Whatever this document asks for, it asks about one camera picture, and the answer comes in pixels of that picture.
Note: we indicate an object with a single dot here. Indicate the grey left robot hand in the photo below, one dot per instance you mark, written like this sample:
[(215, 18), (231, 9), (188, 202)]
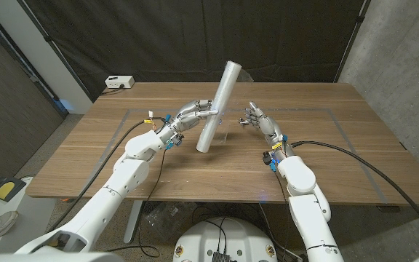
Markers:
[(189, 116)]

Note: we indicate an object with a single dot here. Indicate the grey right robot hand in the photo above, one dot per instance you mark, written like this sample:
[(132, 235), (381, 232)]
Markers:
[(267, 125)]

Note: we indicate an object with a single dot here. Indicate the clear plastic film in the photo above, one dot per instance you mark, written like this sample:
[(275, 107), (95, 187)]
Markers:
[(223, 132)]

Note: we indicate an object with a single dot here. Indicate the plastic wrap roll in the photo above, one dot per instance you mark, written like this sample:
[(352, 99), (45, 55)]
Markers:
[(227, 83)]

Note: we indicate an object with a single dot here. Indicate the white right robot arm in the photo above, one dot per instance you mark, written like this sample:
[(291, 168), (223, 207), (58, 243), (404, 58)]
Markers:
[(304, 178)]

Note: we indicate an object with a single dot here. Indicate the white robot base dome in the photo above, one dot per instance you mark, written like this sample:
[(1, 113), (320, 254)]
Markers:
[(242, 236)]

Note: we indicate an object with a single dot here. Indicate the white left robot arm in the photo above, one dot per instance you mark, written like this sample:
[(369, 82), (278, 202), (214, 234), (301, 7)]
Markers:
[(136, 145)]

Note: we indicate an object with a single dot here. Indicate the white power strip box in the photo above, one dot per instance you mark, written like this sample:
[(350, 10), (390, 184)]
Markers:
[(120, 81)]

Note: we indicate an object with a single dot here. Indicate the black backdrop curtain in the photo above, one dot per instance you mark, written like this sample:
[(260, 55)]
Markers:
[(158, 36)]

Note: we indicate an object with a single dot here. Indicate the clear plastic bag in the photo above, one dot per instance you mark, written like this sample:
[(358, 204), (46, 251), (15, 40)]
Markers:
[(169, 218)]

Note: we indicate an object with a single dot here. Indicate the black backdrop stand pole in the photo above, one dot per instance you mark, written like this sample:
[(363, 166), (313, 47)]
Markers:
[(353, 36), (49, 40)]

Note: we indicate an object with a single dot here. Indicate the black electronics box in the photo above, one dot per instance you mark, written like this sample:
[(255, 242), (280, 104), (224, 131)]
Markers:
[(221, 257)]

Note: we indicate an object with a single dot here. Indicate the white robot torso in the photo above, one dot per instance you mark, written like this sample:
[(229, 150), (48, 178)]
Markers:
[(49, 258)]

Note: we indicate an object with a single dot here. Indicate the yellow and black foot pedal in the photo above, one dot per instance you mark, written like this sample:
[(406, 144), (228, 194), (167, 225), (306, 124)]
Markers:
[(2, 189)]

